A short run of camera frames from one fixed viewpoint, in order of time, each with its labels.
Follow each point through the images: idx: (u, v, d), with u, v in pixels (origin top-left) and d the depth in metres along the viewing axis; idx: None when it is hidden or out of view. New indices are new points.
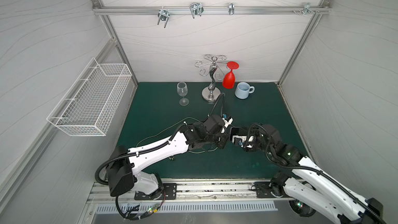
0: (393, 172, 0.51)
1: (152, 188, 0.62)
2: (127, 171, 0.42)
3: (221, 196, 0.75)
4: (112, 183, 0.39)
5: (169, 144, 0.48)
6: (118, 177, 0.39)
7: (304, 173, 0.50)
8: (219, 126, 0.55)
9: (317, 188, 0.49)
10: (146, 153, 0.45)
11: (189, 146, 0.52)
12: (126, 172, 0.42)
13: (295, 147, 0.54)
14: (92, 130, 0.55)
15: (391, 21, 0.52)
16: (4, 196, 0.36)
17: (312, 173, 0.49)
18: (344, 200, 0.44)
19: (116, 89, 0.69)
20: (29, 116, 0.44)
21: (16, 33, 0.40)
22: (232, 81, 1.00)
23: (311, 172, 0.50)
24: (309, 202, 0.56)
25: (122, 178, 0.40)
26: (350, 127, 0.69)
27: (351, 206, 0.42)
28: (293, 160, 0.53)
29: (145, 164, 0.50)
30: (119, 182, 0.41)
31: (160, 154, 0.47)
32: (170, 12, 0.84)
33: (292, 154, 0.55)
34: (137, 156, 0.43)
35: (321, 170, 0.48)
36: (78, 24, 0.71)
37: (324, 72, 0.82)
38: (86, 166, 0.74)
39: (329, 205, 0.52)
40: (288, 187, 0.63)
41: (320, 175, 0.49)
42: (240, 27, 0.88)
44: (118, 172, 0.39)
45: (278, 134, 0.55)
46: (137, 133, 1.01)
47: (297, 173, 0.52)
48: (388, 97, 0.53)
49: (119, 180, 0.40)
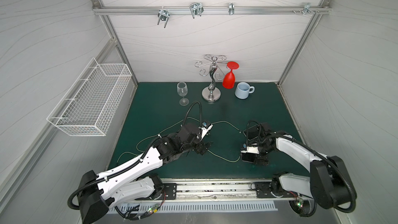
0: (394, 172, 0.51)
1: (145, 192, 0.62)
2: (97, 198, 0.41)
3: (221, 196, 0.75)
4: (83, 210, 0.38)
5: (141, 162, 0.48)
6: (87, 205, 0.38)
7: (281, 142, 0.60)
8: (193, 135, 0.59)
9: (294, 155, 0.54)
10: (118, 174, 0.44)
11: (164, 160, 0.51)
12: (95, 200, 0.41)
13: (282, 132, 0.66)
14: (91, 130, 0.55)
15: (391, 22, 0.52)
16: (4, 196, 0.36)
17: (287, 141, 0.59)
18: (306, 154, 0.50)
19: (116, 89, 0.69)
20: (30, 117, 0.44)
21: (16, 33, 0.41)
22: (232, 81, 1.00)
23: (286, 140, 0.60)
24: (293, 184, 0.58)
25: (92, 206, 0.40)
26: (350, 127, 0.69)
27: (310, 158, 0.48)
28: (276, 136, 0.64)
29: (116, 188, 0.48)
30: (89, 211, 0.40)
31: (133, 173, 0.46)
32: (170, 12, 0.84)
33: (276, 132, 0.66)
34: (106, 181, 0.42)
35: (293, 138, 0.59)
36: (78, 24, 0.71)
37: (324, 72, 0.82)
38: (85, 166, 0.73)
39: None
40: (283, 177, 0.65)
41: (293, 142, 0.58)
42: (240, 27, 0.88)
44: (89, 199, 0.38)
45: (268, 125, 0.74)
46: (136, 133, 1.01)
47: (279, 146, 0.61)
48: (388, 97, 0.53)
49: (88, 209, 0.39)
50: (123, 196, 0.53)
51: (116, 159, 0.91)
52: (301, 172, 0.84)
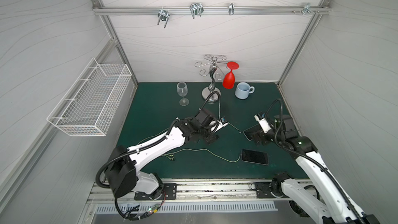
0: (394, 172, 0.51)
1: (152, 187, 0.63)
2: (131, 169, 0.43)
3: (221, 196, 0.75)
4: (115, 182, 0.40)
5: (166, 138, 0.50)
6: (122, 174, 0.40)
7: (307, 165, 0.48)
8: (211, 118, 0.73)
9: (316, 184, 0.47)
10: (148, 148, 0.46)
11: (185, 139, 0.56)
12: (129, 170, 0.41)
13: (307, 140, 0.53)
14: (90, 130, 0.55)
15: (391, 22, 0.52)
16: (4, 196, 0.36)
17: (315, 167, 0.47)
18: (338, 201, 0.41)
19: (116, 89, 0.69)
20: (30, 117, 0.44)
21: (16, 33, 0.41)
22: (233, 81, 1.01)
23: (314, 165, 0.48)
24: (300, 201, 0.56)
25: (126, 176, 0.41)
26: (350, 127, 0.69)
27: (342, 210, 0.40)
28: (301, 150, 0.51)
29: (146, 161, 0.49)
30: (123, 181, 0.42)
31: (161, 149, 0.50)
32: (170, 12, 0.84)
33: (302, 143, 0.52)
34: (137, 153, 0.44)
35: (326, 168, 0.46)
36: (78, 24, 0.71)
37: (324, 72, 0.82)
38: (85, 166, 0.73)
39: (319, 207, 0.51)
40: (285, 184, 0.64)
41: (323, 171, 0.46)
42: (239, 27, 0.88)
44: (121, 170, 0.39)
45: (291, 122, 0.56)
46: (137, 133, 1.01)
47: (299, 163, 0.51)
48: (387, 97, 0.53)
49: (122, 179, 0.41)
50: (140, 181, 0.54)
51: None
52: (301, 172, 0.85)
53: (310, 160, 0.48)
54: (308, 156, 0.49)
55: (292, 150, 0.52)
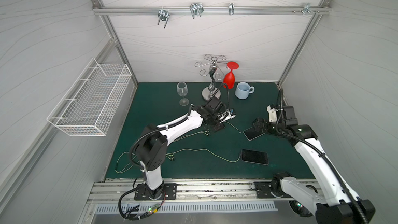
0: (394, 172, 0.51)
1: (156, 183, 0.64)
2: (164, 141, 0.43)
3: (221, 196, 0.75)
4: (151, 156, 0.45)
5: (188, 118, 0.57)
6: (157, 147, 0.45)
7: (305, 150, 0.49)
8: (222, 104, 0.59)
9: (312, 169, 0.47)
10: (174, 125, 0.52)
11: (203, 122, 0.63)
12: (163, 142, 0.46)
13: (308, 127, 0.53)
14: (90, 129, 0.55)
15: (391, 22, 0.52)
16: (4, 196, 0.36)
17: (313, 153, 0.47)
18: (333, 185, 0.42)
19: (116, 89, 0.69)
20: (30, 117, 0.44)
21: (16, 33, 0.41)
22: (233, 81, 1.01)
23: (312, 151, 0.48)
24: (297, 195, 0.56)
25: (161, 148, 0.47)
26: (350, 127, 0.69)
27: (336, 193, 0.40)
28: (301, 136, 0.51)
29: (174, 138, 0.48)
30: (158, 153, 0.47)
31: (185, 127, 0.56)
32: (170, 12, 0.84)
33: (302, 130, 0.53)
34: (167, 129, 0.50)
35: (324, 153, 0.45)
36: (78, 24, 0.71)
37: (324, 71, 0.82)
38: (85, 166, 0.73)
39: (314, 195, 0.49)
40: (284, 180, 0.65)
41: (320, 157, 0.47)
42: (239, 27, 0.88)
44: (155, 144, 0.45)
45: (292, 111, 0.57)
46: (137, 133, 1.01)
47: (298, 149, 0.51)
48: (388, 97, 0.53)
49: (158, 150, 0.47)
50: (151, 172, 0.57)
51: (116, 159, 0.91)
52: (301, 172, 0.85)
53: (309, 146, 0.49)
54: (307, 141, 0.50)
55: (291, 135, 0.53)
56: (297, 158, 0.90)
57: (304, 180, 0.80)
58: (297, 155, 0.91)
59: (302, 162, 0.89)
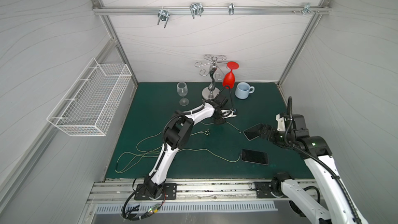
0: (394, 173, 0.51)
1: (161, 178, 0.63)
2: (190, 122, 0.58)
3: (221, 196, 0.75)
4: (180, 134, 0.56)
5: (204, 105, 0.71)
6: (185, 127, 0.56)
7: (317, 168, 0.45)
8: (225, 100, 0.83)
9: (322, 189, 0.44)
10: (197, 112, 0.65)
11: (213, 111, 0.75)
12: (190, 123, 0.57)
13: (322, 141, 0.48)
14: (91, 130, 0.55)
15: (391, 22, 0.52)
16: (4, 196, 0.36)
17: (326, 173, 0.44)
18: (343, 212, 0.39)
19: (116, 89, 0.69)
20: (30, 116, 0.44)
21: (16, 33, 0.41)
22: (233, 81, 1.01)
23: (325, 170, 0.44)
24: (298, 202, 0.56)
25: (189, 126, 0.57)
26: (350, 127, 0.69)
27: (346, 220, 0.38)
28: (314, 151, 0.46)
29: (196, 120, 0.66)
30: (186, 131, 0.58)
31: (203, 114, 0.68)
32: (170, 12, 0.84)
33: (316, 144, 0.47)
34: (192, 114, 0.63)
35: (338, 176, 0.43)
36: (78, 24, 0.71)
37: (324, 71, 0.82)
38: (86, 165, 0.75)
39: (317, 208, 0.51)
40: (285, 183, 0.64)
41: (333, 179, 0.43)
42: (239, 27, 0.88)
44: (185, 124, 0.56)
45: (302, 121, 0.53)
46: (137, 133, 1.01)
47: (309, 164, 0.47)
48: (388, 97, 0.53)
49: (188, 127, 0.58)
50: (168, 157, 0.63)
51: (116, 159, 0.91)
52: (301, 172, 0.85)
53: (322, 166, 0.45)
54: (320, 160, 0.45)
55: (302, 150, 0.48)
56: (297, 158, 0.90)
57: (306, 180, 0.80)
58: (297, 155, 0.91)
59: (302, 163, 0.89)
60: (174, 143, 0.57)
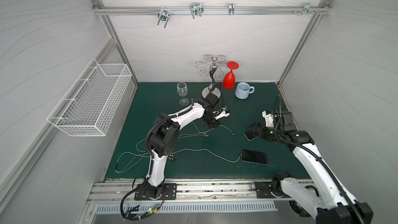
0: (394, 172, 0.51)
1: (159, 178, 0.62)
2: (175, 127, 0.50)
3: (221, 196, 0.75)
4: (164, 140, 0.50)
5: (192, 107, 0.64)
6: (169, 132, 0.50)
7: (302, 155, 0.50)
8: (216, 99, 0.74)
9: (311, 174, 0.48)
10: (183, 114, 0.59)
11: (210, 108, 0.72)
12: (175, 128, 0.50)
13: (306, 132, 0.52)
14: (90, 129, 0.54)
15: (391, 21, 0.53)
16: (4, 196, 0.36)
17: (310, 157, 0.49)
18: (330, 188, 0.43)
19: (116, 89, 0.69)
20: (30, 117, 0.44)
21: (16, 33, 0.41)
22: (233, 81, 1.01)
23: (310, 155, 0.49)
24: (298, 198, 0.56)
25: (174, 133, 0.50)
26: (350, 127, 0.69)
27: (333, 195, 0.41)
28: (298, 141, 0.53)
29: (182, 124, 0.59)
30: (170, 138, 0.52)
31: (191, 115, 0.63)
32: (170, 12, 0.84)
33: (300, 136, 0.55)
34: (176, 116, 0.56)
35: (321, 157, 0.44)
36: (78, 24, 0.71)
37: (324, 71, 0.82)
38: (85, 166, 0.73)
39: (315, 199, 0.52)
40: (284, 181, 0.65)
41: (318, 162, 0.48)
42: (239, 27, 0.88)
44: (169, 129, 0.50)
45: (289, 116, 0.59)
46: (137, 134, 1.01)
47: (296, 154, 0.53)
48: (388, 97, 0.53)
49: (174, 132, 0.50)
50: (158, 162, 0.59)
51: (116, 159, 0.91)
52: (301, 172, 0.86)
53: (306, 150, 0.51)
54: (304, 146, 0.52)
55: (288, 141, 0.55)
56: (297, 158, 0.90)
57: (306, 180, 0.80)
58: None
59: None
60: (159, 150, 0.50)
